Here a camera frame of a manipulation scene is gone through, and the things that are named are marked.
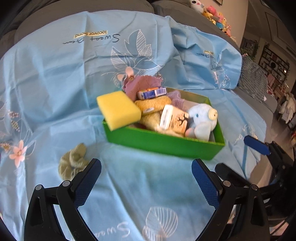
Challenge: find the olive green scrunchie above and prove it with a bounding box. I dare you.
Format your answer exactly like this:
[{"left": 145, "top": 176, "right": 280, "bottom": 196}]
[{"left": 58, "top": 143, "right": 89, "bottom": 181}]

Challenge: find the orange blue tissue pack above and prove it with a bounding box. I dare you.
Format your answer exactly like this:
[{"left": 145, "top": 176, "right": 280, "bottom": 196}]
[{"left": 137, "top": 86, "right": 167, "bottom": 100}]

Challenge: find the grey knit cushion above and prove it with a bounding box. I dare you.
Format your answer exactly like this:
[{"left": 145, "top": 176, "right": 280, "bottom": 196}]
[{"left": 237, "top": 55, "right": 268, "bottom": 102}]

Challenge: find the green yellow sponge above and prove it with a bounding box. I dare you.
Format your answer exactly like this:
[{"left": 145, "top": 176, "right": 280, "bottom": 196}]
[{"left": 96, "top": 91, "right": 142, "bottom": 131}]

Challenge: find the light blue plush toy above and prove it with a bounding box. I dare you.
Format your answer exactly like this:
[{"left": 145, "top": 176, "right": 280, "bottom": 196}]
[{"left": 185, "top": 103, "right": 218, "bottom": 141}]

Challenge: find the light blue floral sheet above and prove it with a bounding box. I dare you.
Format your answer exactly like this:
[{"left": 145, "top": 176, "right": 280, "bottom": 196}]
[{"left": 0, "top": 10, "right": 268, "bottom": 241}]

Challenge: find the cream white towel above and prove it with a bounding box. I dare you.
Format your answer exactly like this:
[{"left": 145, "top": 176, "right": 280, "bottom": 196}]
[{"left": 159, "top": 128, "right": 184, "bottom": 138}]

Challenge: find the grey sofa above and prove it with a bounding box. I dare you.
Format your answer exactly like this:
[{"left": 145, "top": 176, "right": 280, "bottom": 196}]
[{"left": 0, "top": 0, "right": 278, "bottom": 112}]

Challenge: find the green cardboard box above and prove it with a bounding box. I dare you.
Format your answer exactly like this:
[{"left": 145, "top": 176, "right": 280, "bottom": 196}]
[{"left": 102, "top": 87, "right": 225, "bottom": 160}]

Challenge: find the dark wall shelf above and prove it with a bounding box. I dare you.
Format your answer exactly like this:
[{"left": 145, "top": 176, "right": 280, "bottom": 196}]
[{"left": 240, "top": 38, "right": 291, "bottom": 88}]

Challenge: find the yellow fuzzy pouch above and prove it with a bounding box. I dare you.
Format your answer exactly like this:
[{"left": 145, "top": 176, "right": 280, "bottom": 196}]
[{"left": 135, "top": 95, "right": 171, "bottom": 131}]

